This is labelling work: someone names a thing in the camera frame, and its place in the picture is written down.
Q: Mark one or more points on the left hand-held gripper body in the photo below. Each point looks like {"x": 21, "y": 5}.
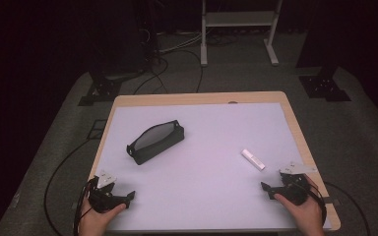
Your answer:
{"x": 102, "y": 198}

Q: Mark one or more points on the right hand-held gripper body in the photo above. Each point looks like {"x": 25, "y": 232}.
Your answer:
{"x": 294, "y": 191}

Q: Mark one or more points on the white glue stick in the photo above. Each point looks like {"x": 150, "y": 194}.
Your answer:
{"x": 253, "y": 159}

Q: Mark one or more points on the black pencil case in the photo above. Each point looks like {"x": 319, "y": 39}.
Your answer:
{"x": 164, "y": 144}

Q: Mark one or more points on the person's left hand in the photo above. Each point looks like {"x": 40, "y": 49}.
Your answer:
{"x": 93, "y": 223}

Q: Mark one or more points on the person's right hand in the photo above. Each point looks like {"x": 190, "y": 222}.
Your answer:
{"x": 305, "y": 218}

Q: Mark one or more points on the white table mat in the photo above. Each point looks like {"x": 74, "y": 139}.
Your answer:
{"x": 203, "y": 137}

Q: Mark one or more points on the black stand base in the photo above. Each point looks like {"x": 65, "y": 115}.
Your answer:
{"x": 325, "y": 87}
{"x": 103, "y": 90}

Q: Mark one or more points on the black square floor frame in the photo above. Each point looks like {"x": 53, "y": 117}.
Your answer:
{"x": 95, "y": 129}

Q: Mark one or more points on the white metal stand frame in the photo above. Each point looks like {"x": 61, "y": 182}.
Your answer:
{"x": 239, "y": 18}

